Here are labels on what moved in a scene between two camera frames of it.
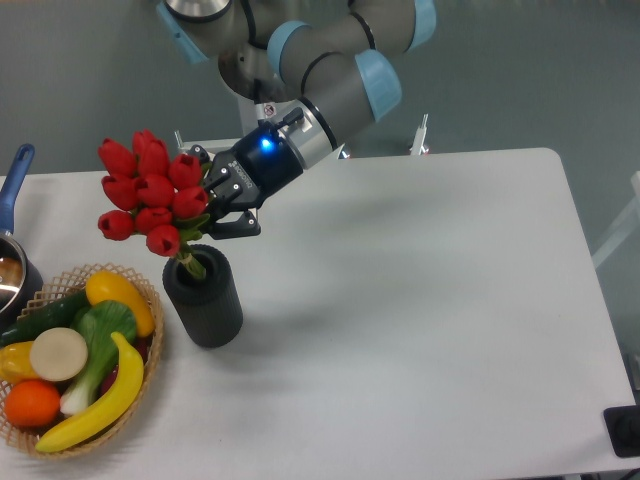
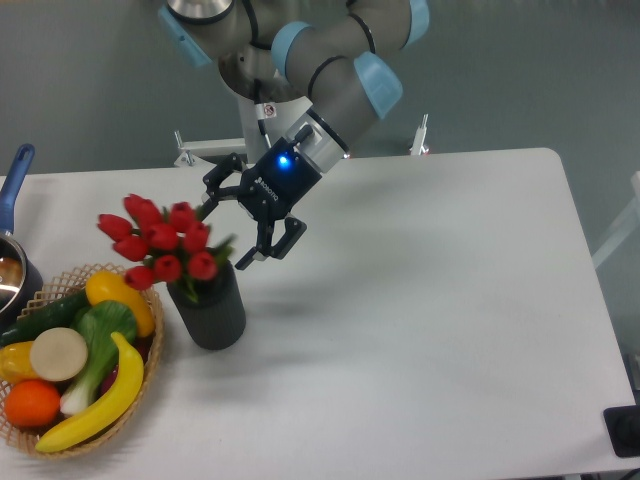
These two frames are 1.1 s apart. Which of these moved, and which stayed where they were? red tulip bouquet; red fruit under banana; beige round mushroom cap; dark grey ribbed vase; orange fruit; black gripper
Moved: red tulip bouquet; black gripper
Stayed: red fruit under banana; beige round mushroom cap; dark grey ribbed vase; orange fruit
